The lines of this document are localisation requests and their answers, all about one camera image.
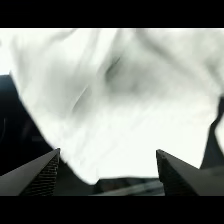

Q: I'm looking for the white garment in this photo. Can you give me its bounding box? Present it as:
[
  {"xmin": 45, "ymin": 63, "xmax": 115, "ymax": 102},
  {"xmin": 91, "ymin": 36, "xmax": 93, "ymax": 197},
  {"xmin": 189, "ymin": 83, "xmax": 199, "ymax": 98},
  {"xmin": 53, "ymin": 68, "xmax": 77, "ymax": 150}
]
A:
[{"xmin": 0, "ymin": 27, "xmax": 224, "ymax": 186}]

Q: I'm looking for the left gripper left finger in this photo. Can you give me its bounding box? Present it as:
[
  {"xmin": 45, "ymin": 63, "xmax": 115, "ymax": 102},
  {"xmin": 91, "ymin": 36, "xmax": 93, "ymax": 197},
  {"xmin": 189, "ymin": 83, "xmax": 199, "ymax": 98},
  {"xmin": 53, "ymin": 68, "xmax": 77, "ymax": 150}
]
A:
[{"xmin": 0, "ymin": 147, "xmax": 61, "ymax": 197}]

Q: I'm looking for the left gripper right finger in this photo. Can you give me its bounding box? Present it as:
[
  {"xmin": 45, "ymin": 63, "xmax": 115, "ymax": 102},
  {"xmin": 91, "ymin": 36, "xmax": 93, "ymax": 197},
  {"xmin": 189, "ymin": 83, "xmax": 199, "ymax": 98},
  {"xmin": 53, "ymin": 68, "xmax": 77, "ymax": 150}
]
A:
[{"xmin": 155, "ymin": 148, "xmax": 224, "ymax": 197}]

